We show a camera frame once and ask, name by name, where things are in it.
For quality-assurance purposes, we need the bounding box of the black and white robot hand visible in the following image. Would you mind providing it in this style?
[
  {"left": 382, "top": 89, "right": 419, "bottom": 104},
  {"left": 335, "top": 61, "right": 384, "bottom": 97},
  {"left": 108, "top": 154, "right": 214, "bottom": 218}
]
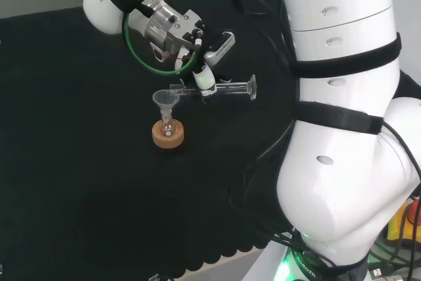
[{"left": 149, "top": 10, "right": 219, "bottom": 105}]

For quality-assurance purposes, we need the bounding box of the clear graduated cylinder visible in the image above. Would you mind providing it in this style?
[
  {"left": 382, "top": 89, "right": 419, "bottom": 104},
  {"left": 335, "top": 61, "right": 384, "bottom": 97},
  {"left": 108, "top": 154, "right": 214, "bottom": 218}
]
[{"left": 168, "top": 74, "right": 258, "bottom": 101}]

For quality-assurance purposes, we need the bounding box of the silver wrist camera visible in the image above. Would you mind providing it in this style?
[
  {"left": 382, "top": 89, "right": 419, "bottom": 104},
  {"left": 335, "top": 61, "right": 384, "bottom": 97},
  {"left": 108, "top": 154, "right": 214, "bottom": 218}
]
[{"left": 203, "top": 30, "right": 237, "bottom": 66}]

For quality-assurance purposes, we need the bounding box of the green cable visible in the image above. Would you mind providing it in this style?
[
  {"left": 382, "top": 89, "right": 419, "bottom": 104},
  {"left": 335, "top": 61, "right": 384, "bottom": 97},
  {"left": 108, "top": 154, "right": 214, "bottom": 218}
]
[{"left": 121, "top": 0, "right": 199, "bottom": 75}]

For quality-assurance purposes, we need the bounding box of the cork ring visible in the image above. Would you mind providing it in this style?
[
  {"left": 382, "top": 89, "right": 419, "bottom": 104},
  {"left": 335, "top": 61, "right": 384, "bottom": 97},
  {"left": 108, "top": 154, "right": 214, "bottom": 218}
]
[{"left": 151, "top": 119, "right": 186, "bottom": 148}]

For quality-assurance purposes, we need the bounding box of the glass round-bottom flask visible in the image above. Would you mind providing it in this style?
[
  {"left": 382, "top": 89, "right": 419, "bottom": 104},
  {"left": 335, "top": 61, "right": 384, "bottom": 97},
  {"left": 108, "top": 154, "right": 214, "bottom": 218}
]
[{"left": 158, "top": 113, "right": 179, "bottom": 138}]

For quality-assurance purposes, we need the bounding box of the clear plastic funnel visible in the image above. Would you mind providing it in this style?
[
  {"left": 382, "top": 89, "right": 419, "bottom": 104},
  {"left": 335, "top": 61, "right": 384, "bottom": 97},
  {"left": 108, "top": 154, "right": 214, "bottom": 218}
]
[{"left": 151, "top": 89, "right": 181, "bottom": 120}]

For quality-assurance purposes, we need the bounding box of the black bench cloth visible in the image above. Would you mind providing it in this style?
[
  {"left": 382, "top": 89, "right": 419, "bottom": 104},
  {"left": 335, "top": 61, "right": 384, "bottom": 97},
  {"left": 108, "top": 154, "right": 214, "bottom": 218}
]
[{"left": 0, "top": 0, "right": 300, "bottom": 277}]

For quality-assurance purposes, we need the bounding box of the yellow stop button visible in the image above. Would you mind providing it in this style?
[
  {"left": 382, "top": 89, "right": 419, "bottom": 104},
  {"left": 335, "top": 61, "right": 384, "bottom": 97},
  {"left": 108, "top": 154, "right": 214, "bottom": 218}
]
[{"left": 385, "top": 194, "right": 421, "bottom": 243}]

